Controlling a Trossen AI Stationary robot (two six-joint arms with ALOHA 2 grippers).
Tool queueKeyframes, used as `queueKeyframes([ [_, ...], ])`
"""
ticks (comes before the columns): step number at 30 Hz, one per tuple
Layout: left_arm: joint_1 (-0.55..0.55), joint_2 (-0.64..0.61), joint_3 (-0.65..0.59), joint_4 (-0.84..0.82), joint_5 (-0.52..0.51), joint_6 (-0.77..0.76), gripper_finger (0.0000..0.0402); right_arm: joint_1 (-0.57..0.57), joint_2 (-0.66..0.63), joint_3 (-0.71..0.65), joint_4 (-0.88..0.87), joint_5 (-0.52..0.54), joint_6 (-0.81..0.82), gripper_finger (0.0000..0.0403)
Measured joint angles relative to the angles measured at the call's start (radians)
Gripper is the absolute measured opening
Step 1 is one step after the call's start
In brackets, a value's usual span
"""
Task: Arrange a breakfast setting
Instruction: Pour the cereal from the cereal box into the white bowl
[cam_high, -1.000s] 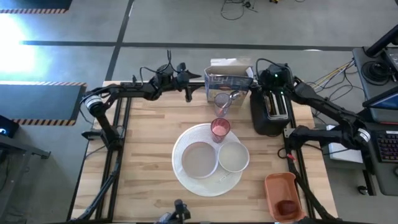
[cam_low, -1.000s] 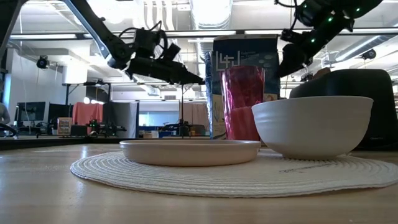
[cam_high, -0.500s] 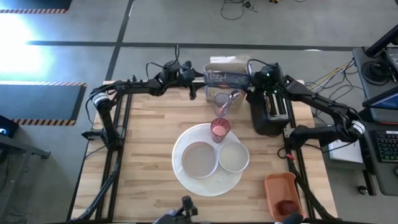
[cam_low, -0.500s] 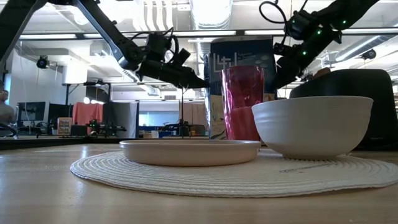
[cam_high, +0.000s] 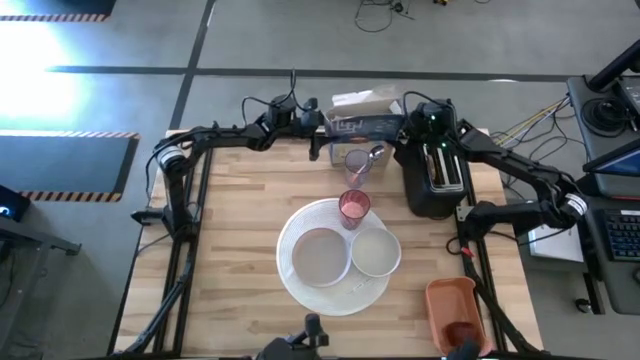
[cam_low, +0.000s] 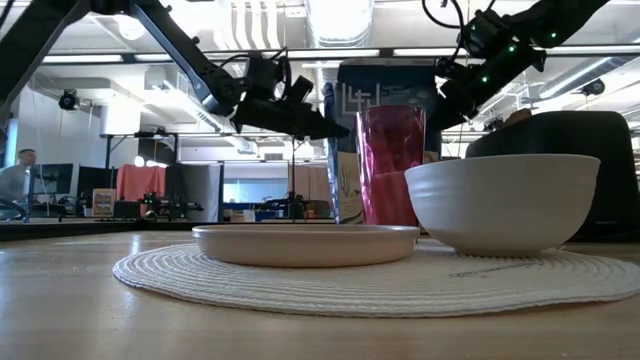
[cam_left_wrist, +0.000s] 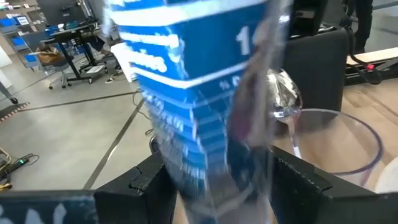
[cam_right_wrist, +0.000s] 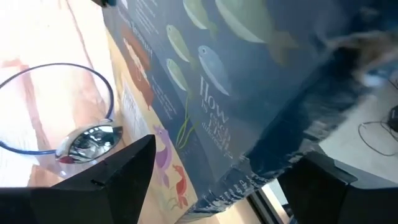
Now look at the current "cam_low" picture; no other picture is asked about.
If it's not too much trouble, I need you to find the orange background cloth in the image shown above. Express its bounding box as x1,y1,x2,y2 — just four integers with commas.
116,164,168,204

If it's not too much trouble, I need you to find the blue cereal box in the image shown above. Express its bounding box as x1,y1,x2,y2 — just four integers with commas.
324,58,442,226

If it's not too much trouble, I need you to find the black toaster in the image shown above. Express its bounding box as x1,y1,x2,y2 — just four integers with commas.
464,110,640,244

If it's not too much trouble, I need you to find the beige background curtain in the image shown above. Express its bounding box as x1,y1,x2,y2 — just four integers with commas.
289,164,334,204

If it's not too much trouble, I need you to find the black background robot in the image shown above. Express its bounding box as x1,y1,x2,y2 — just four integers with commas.
138,192,205,221

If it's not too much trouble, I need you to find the white round woven placemat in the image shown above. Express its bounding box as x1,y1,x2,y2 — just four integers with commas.
112,238,640,319

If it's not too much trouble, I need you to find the grey room partition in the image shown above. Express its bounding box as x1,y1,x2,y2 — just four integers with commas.
165,162,225,222

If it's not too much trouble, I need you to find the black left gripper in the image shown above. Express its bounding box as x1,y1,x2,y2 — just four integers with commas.
232,75,350,141

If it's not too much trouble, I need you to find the black computer monitor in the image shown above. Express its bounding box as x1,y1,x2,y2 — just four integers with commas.
76,165,119,201
30,163,74,197

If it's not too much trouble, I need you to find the pink glass tumbler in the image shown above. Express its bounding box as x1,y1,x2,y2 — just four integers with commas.
354,104,427,229

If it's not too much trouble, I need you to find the black overhead crossbar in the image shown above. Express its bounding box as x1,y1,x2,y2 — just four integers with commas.
42,46,640,65

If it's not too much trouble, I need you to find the white ceramic bowl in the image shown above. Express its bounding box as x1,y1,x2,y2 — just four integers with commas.
404,153,601,257

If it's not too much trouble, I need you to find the black ceiling spotlight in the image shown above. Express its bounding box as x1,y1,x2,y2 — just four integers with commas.
58,88,81,112
580,78,606,98

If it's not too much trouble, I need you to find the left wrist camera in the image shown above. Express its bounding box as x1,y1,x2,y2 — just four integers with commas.
243,53,292,99

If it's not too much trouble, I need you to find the beige round plate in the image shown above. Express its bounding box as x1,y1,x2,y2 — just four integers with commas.
192,223,421,269

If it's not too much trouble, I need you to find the black metal rig frame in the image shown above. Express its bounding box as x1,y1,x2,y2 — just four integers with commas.
0,218,341,242

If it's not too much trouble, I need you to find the silver ceiling duct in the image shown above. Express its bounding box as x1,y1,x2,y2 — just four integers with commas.
305,0,375,49

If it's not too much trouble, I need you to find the person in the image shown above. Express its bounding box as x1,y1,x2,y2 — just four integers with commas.
0,148,39,204

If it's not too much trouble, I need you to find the colourful framed picture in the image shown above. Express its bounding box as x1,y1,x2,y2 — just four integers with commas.
92,187,118,219

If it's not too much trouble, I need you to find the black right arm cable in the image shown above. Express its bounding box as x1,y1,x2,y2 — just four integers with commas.
422,0,469,61

